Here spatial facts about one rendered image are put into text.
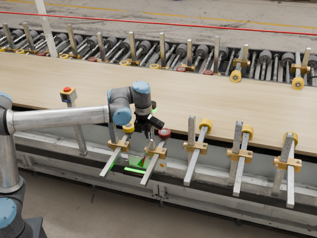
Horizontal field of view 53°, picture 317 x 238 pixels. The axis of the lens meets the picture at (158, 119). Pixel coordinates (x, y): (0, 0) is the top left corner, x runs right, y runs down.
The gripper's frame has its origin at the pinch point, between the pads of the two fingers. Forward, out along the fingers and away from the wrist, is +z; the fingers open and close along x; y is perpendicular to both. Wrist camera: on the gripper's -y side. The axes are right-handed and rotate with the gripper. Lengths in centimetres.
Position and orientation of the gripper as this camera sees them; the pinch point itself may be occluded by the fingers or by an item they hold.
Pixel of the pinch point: (150, 140)
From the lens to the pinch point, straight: 181.5
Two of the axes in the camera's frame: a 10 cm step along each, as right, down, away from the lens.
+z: 0.5, 7.9, 6.1
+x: -3.1, 6.0, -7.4
